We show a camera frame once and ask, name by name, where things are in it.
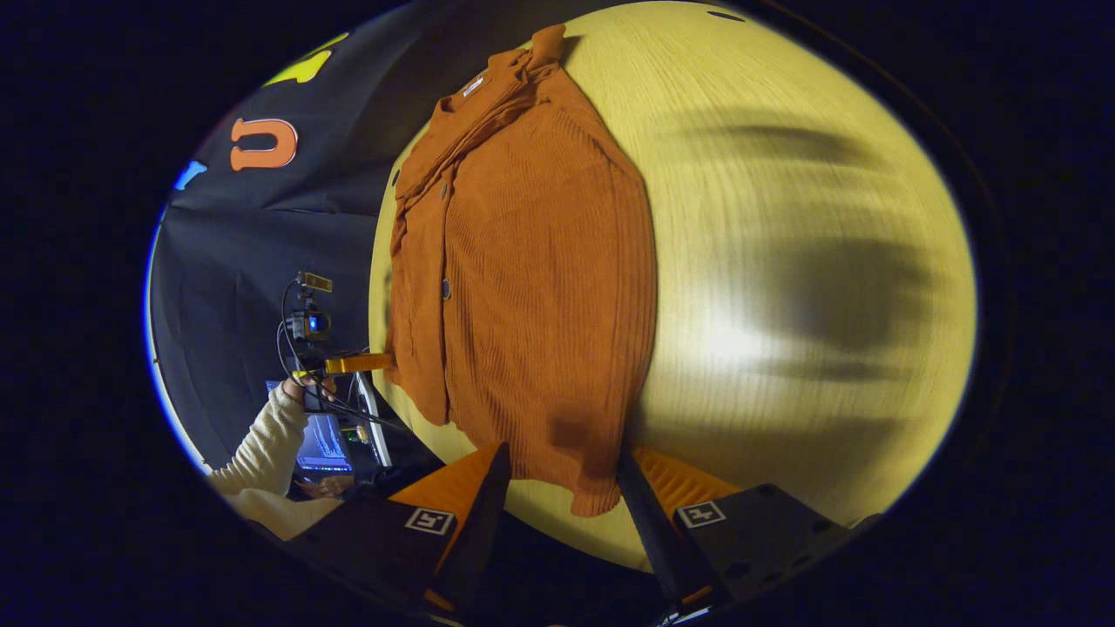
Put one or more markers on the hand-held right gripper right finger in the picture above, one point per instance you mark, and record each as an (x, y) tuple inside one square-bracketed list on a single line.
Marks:
[(649, 531)]

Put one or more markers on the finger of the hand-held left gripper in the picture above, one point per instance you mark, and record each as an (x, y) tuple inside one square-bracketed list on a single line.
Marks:
[(357, 362)]

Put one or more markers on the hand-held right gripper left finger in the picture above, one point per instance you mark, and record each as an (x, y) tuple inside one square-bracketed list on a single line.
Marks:
[(483, 531)]

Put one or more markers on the orange ribbed cardigan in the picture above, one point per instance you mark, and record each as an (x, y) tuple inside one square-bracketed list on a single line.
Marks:
[(540, 305)]

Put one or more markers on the white side desk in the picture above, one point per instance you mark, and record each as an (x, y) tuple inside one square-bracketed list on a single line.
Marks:
[(379, 435)]

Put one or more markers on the computer monitor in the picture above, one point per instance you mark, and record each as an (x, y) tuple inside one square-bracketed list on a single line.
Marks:
[(327, 440)]

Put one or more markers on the black backdrop cloth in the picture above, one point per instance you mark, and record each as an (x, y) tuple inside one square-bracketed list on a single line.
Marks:
[(226, 252)]

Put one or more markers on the person's cream sweater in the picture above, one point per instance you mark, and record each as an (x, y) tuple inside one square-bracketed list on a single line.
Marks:
[(279, 514)]

